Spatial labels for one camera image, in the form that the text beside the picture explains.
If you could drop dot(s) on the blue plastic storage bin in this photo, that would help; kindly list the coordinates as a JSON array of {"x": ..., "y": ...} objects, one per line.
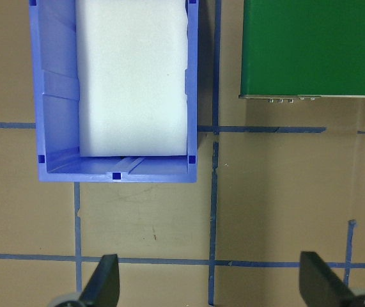
[{"x": 57, "y": 96}]

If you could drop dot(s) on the white foam pad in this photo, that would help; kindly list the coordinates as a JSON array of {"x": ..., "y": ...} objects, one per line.
[{"x": 131, "y": 80}]

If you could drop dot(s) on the green conveyor belt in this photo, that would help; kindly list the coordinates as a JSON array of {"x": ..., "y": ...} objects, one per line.
[{"x": 313, "y": 48}]

